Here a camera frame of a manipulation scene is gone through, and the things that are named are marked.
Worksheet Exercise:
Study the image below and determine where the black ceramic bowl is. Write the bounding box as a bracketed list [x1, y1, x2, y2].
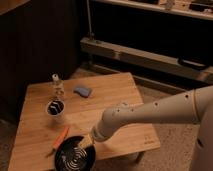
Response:
[54, 136, 96, 171]

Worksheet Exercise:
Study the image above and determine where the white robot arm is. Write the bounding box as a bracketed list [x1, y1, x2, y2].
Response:
[79, 85, 213, 171]

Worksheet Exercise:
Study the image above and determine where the background wooden shelf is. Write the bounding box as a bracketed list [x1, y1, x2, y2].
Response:
[93, 0, 213, 21]

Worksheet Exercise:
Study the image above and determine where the orange carrot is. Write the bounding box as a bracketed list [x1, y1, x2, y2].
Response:
[46, 126, 69, 157]

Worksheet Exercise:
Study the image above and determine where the black case handle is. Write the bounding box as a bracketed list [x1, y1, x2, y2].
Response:
[177, 58, 209, 71]

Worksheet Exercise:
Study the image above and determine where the clear plastic bottle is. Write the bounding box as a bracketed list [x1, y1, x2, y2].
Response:
[52, 74, 65, 100]

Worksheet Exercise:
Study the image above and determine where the wooden table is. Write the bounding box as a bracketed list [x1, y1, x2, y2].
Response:
[7, 71, 161, 171]

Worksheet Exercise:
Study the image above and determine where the vertical metal pole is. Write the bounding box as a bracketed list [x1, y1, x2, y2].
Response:
[86, 0, 94, 41]

